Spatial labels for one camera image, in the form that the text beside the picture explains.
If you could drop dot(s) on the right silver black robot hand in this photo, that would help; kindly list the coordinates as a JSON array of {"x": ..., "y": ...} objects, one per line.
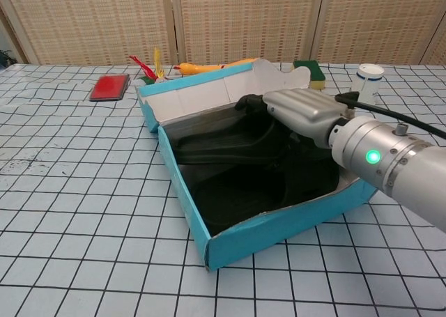
[{"x": 303, "y": 111}]

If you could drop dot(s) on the black slipper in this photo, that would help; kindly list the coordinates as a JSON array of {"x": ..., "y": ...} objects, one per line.
[
  {"x": 216, "y": 146},
  {"x": 244, "y": 195}
]

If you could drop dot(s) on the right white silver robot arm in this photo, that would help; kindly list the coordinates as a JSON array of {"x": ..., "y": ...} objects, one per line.
[{"x": 400, "y": 170}]

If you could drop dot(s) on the blue cardboard shoe box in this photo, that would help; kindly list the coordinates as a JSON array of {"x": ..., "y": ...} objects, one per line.
[{"x": 265, "y": 233}]

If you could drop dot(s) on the green yellow sponge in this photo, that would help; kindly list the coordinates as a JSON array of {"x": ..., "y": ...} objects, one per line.
[{"x": 311, "y": 71}]

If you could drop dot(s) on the white paper cup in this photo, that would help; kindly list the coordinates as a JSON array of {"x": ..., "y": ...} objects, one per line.
[{"x": 367, "y": 82}]

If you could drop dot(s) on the woven folding screen panel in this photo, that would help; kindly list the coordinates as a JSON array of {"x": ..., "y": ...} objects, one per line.
[
  {"x": 87, "y": 21},
  {"x": 376, "y": 17},
  {"x": 244, "y": 17},
  {"x": 439, "y": 48}
]

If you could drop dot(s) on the yellow rubber chicken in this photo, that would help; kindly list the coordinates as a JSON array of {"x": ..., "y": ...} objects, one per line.
[{"x": 195, "y": 68}]

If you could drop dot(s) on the red ink pad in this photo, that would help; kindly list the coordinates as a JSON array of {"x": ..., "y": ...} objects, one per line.
[{"x": 108, "y": 87}]

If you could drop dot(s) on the blue checkered tablecloth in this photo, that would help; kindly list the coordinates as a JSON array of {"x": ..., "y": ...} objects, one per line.
[{"x": 69, "y": 191}]

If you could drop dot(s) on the dark green plant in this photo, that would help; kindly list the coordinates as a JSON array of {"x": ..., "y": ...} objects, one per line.
[{"x": 5, "y": 57}]

